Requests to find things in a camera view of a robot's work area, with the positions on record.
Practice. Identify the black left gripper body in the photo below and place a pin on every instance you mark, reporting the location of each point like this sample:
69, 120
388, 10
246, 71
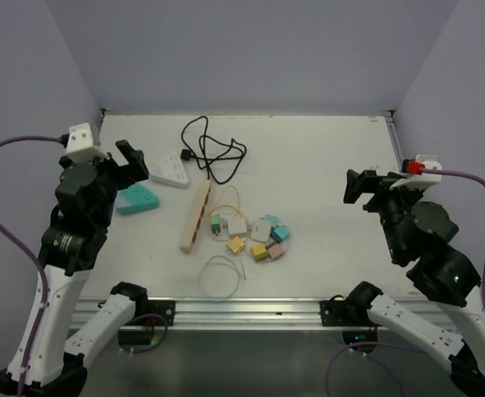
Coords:
112, 175

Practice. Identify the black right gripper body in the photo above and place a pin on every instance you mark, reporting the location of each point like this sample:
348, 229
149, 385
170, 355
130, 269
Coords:
387, 199

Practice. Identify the teal triangular power socket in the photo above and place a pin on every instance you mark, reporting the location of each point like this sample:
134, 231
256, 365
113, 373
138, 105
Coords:
135, 199

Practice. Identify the white triangular power socket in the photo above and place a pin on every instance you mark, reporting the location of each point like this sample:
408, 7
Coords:
170, 171

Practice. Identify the beige power strip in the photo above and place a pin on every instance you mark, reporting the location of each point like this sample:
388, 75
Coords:
194, 220

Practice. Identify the green charger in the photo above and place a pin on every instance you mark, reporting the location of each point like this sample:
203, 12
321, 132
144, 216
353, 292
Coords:
216, 224

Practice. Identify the teal charger plug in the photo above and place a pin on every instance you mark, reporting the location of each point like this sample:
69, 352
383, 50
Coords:
273, 220
280, 233

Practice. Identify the pink charger plug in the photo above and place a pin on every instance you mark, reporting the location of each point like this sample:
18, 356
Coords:
275, 251

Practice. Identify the white charger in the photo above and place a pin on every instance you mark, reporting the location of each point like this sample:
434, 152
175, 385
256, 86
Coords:
236, 226
261, 230

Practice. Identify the yellow charger plug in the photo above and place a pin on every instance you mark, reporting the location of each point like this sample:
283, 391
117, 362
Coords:
259, 252
236, 245

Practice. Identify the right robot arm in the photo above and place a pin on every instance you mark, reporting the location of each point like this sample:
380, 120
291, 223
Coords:
418, 234

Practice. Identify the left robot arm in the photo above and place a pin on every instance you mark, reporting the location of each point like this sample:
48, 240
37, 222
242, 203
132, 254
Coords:
50, 361

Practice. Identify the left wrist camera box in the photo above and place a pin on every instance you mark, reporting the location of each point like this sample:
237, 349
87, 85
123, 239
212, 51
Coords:
83, 145

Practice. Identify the right wrist camera red mount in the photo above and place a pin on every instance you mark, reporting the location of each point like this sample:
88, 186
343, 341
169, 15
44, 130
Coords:
417, 173

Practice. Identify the aluminium table edge rail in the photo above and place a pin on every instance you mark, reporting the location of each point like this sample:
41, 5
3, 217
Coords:
294, 169

